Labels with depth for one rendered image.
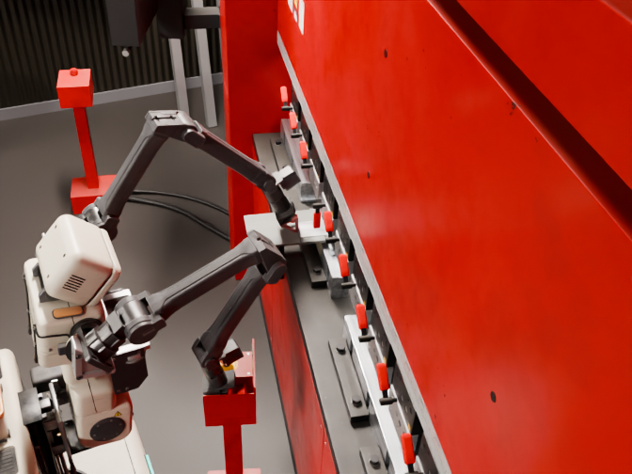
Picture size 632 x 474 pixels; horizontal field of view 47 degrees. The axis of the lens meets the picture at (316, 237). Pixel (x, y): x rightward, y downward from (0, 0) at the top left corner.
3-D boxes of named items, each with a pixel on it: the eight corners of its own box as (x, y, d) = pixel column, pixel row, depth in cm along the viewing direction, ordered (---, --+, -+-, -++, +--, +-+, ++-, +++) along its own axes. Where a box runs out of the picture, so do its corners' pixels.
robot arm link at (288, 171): (251, 169, 235) (262, 185, 230) (280, 150, 236) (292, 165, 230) (264, 190, 245) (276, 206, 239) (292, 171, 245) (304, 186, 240)
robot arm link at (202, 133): (165, 120, 206) (179, 141, 200) (178, 105, 205) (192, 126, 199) (256, 178, 240) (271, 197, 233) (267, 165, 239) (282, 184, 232)
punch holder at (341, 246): (334, 249, 223) (337, 207, 213) (360, 247, 225) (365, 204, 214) (345, 282, 212) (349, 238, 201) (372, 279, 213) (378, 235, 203)
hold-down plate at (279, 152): (270, 144, 318) (270, 138, 316) (281, 143, 319) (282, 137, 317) (280, 182, 295) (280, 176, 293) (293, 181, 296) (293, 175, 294)
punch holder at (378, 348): (366, 345, 193) (371, 300, 182) (397, 341, 194) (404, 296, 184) (381, 389, 181) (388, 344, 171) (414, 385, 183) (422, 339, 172)
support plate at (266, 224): (244, 217, 257) (243, 214, 257) (315, 211, 262) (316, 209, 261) (249, 249, 244) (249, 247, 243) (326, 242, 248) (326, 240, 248)
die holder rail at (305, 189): (280, 137, 323) (280, 118, 317) (293, 136, 324) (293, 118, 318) (301, 203, 285) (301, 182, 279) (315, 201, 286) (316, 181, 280)
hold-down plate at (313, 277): (295, 234, 269) (295, 228, 268) (309, 232, 270) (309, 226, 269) (311, 288, 247) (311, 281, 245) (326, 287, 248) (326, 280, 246)
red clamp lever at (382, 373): (375, 363, 169) (381, 405, 167) (392, 361, 170) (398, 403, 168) (373, 363, 171) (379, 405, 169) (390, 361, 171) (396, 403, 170)
